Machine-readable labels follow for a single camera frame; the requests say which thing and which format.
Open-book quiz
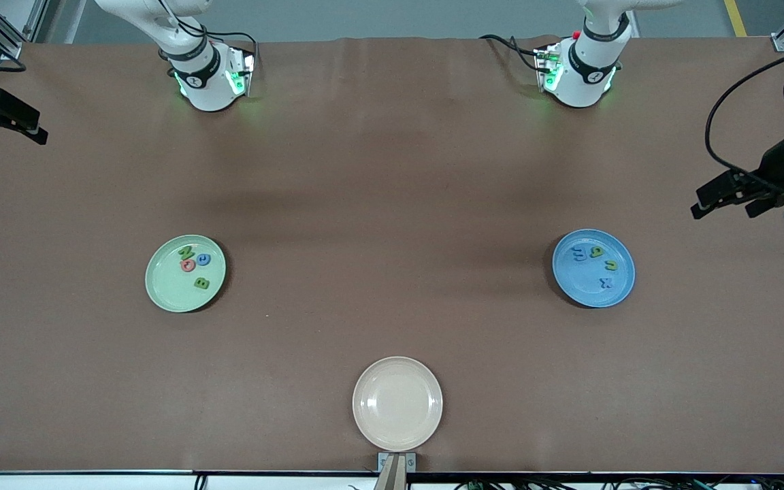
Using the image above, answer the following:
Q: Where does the blue plate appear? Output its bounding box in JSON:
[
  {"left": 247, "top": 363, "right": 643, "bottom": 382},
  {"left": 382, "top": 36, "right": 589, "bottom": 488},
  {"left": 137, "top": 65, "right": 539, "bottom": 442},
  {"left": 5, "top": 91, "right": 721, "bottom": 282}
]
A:
[{"left": 552, "top": 229, "right": 636, "bottom": 308}]

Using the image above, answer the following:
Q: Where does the green plate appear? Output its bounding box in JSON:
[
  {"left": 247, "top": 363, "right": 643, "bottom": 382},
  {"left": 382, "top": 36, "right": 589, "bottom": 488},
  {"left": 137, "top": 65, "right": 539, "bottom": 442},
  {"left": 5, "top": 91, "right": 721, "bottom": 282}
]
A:
[{"left": 145, "top": 234, "right": 227, "bottom": 313}]

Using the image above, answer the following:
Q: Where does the brown table cover sheet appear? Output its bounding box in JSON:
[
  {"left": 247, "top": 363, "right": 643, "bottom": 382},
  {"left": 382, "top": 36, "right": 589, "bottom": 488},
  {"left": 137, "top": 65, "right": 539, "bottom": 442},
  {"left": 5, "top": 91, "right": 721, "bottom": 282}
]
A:
[{"left": 0, "top": 35, "right": 784, "bottom": 475}]

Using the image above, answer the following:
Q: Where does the beige plate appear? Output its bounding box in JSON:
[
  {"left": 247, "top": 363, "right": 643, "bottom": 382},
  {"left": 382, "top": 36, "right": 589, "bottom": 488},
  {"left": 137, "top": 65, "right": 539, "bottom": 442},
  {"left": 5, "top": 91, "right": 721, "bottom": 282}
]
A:
[{"left": 352, "top": 356, "right": 444, "bottom": 452}]

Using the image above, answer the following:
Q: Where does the black right base cable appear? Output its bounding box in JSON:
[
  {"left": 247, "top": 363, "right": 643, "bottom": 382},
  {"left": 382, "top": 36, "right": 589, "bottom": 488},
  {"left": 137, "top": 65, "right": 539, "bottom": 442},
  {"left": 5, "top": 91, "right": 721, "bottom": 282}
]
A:
[{"left": 188, "top": 27, "right": 260, "bottom": 72}]

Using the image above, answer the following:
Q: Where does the black base cable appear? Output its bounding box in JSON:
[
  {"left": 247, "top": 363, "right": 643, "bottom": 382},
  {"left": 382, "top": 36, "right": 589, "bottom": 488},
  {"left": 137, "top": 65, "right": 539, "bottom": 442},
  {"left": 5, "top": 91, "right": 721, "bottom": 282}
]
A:
[
  {"left": 188, "top": 27, "right": 260, "bottom": 72},
  {"left": 479, "top": 34, "right": 542, "bottom": 72}
]

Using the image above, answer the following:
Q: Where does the black left base cable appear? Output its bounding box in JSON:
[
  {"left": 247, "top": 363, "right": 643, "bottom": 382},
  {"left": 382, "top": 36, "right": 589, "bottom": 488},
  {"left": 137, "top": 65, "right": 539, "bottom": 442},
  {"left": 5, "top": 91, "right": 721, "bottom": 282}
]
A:
[{"left": 479, "top": 34, "right": 542, "bottom": 72}]

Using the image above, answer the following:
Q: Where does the white table edge rail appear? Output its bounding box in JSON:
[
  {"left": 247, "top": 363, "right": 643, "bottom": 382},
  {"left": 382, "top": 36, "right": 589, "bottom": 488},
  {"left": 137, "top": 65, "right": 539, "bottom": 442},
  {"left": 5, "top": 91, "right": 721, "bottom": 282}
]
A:
[{"left": 0, "top": 470, "right": 784, "bottom": 490}]

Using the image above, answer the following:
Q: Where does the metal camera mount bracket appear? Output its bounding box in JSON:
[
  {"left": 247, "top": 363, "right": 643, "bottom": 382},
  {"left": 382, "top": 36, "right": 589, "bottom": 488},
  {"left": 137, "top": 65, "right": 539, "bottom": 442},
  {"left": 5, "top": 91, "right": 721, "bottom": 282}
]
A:
[{"left": 377, "top": 452, "right": 417, "bottom": 490}]

